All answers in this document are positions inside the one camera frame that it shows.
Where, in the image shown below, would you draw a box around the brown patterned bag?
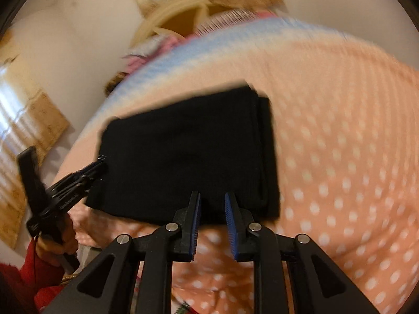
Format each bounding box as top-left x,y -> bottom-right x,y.
104,72 -> 126,97

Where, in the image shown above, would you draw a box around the black pants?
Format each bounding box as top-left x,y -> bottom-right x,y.
86,85 -> 281,225

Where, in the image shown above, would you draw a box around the person's left forearm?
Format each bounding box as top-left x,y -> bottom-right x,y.
0,239 -> 82,314

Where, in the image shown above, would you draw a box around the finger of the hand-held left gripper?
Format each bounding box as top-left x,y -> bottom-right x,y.
67,160 -> 108,192

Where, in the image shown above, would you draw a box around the striped pillow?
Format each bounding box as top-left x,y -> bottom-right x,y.
193,10 -> 275,36

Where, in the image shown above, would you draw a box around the pink folded blanket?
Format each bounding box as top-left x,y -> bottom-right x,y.
126,36 -> 184,72

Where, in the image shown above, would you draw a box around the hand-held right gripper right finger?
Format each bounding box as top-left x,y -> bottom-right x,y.
224,192 -> 380,314

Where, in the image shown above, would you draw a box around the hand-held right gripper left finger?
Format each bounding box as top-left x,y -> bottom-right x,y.
42,191 -> 202,314

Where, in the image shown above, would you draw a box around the cream wooden headboard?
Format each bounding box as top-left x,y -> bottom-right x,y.
129,0 -> 217,48

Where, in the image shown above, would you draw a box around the polka dot bed blanket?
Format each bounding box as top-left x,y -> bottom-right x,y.
52,15 -> 419,314

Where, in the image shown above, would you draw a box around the person's left hand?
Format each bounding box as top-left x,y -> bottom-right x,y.
35,214 -> 78,259

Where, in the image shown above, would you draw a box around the grey floral pillow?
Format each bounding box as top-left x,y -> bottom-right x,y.
129,37 -> 164,59

